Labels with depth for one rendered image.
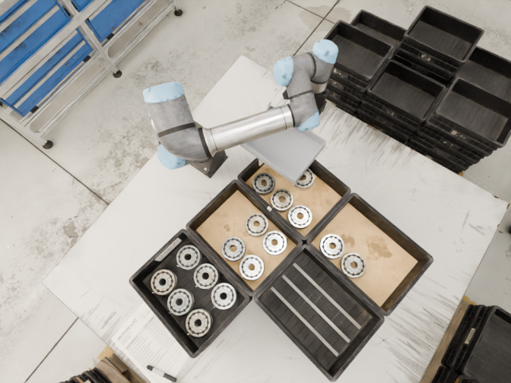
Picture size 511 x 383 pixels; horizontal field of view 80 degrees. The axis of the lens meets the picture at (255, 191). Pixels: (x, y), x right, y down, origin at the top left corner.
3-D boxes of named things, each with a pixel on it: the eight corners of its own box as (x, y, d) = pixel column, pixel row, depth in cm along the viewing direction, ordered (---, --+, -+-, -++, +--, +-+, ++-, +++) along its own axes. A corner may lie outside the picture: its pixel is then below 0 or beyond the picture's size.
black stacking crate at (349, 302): (254, 298, 127) (252, 299, 116) (302, 247, 133) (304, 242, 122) (327, 375, 117) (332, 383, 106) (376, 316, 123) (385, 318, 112)
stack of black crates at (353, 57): (306, 93, 234) (314, 49, 192) (327, 67, 241) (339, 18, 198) (352, 119, 225) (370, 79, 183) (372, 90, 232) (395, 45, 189)
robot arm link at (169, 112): (158, 146, 137) (157, 137, 85) (146, 113, 134) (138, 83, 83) (184, 137, 140) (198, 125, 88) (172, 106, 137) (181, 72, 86)
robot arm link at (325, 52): (306, 40, 90) (331, 34, 92) (299, 71, 99) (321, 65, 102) (321, 57, 87) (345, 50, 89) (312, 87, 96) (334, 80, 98)
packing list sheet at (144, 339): (108, 343, 135) (107, 343, 135) (143, 298, 140) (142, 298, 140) (163, 394, 128) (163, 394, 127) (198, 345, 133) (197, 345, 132)
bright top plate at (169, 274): (146, 283, 127) (145, 283, 126) (163, 264, 129) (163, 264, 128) (163, 299, 125) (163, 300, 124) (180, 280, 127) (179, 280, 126)
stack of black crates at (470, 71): (428, 106, 225) (454, 76, 193) (446, 78, 232) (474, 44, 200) (480, 134, 216) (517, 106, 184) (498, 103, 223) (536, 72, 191)
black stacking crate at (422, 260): (303, 246, 133) (305, 242, 122) (347, 199, 138) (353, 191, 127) (376, 315, 123) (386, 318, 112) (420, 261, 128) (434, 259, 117)
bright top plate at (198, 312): (180, 323, 121) (180, 324, 121) (198, 303, 123) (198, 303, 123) (198, 342, 119) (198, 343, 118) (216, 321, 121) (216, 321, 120)
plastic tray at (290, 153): (240, 146, 124) (239, 140, 119) (271, 110, 127) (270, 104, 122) (294, 185, 117) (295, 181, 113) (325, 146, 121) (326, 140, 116)
